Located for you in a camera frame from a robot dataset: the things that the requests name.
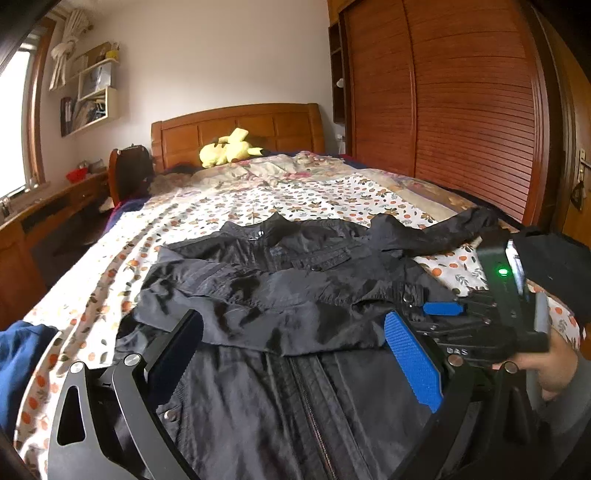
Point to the black garment at bedside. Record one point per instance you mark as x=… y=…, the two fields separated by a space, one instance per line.
x=559 y=264

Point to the dark backpack on chair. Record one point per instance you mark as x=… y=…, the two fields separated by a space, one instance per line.
x=128 y=171

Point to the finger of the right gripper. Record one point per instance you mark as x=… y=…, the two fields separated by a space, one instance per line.
x=443 y=308

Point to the wooden louvered wardrobe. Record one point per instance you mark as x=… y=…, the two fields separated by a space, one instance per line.
x=463 y=94

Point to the person's right hand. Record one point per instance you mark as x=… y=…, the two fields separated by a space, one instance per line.
x=555 y=368

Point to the tied white curtain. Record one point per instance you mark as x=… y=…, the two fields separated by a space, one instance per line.
x=77 y=23

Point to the red bowl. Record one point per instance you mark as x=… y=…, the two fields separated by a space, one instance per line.
x=77 y=175

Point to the black jacket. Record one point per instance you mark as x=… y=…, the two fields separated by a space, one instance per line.
x=293 y=378

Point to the white wall shelf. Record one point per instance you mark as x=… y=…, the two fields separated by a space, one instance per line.
x=92 y=97

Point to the floral quilt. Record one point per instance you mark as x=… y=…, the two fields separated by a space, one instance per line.
x=305 y=167

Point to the window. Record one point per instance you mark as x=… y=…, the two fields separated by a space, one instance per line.
x=21 y=85

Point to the wooden desk cabinet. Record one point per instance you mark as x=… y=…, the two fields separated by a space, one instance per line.
x=42 y=242

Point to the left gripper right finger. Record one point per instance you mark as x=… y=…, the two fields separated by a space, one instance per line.
x=481 y=425

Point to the yellow plush toy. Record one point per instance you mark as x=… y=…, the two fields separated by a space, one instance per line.
x=228 y=149

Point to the orange print bed sheet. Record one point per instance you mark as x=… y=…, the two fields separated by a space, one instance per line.
x=87 y=302

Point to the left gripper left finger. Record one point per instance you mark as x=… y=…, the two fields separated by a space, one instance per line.
x=106 y=426

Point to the folded blue garment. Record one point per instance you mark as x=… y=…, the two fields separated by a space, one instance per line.
x=21 y=347

